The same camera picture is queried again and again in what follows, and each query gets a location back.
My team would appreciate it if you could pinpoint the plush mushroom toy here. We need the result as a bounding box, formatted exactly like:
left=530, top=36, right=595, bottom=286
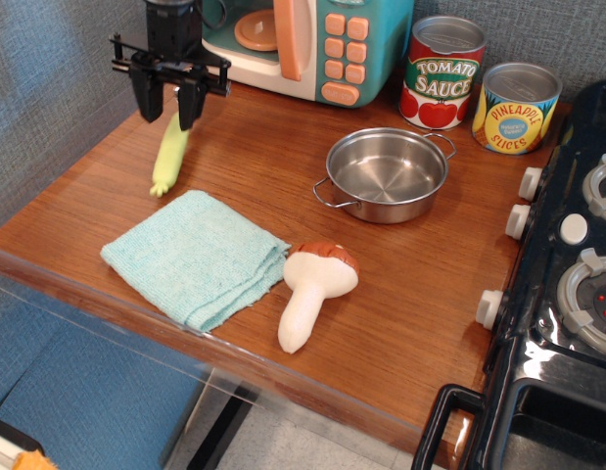
left=277, top=242, right=359, bottom=353

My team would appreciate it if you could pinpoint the black toy stove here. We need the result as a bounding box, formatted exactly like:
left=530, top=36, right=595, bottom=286
left=412, top=79, right=606, bottom=469

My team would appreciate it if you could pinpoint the tomato sauce can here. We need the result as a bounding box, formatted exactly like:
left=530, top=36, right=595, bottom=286
left=399, top=16, right=487, bottom=130

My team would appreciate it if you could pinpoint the spoon with yellow handle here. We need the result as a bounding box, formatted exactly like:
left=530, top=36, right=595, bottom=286
left=149, top=112, right=189, bottom=198

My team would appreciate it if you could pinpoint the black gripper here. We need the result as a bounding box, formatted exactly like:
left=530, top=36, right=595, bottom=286
left=110, top=1, right=231, bottom=131

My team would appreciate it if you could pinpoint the small steel pot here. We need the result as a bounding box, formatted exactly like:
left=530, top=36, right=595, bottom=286
left=312, top=127, right=457, bottom=224

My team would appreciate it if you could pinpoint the light blue cloth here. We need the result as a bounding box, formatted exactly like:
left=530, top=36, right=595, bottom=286
left=101, top=190, right=290, bottom=333

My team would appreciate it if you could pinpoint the pineapple slices can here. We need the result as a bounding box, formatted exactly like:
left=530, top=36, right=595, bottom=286
left=472, top=62, right=562, bottom=156

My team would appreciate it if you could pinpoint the toy microwave teal and white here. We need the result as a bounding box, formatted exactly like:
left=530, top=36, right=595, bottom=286
left=202, top=1, right=414, bottom=108

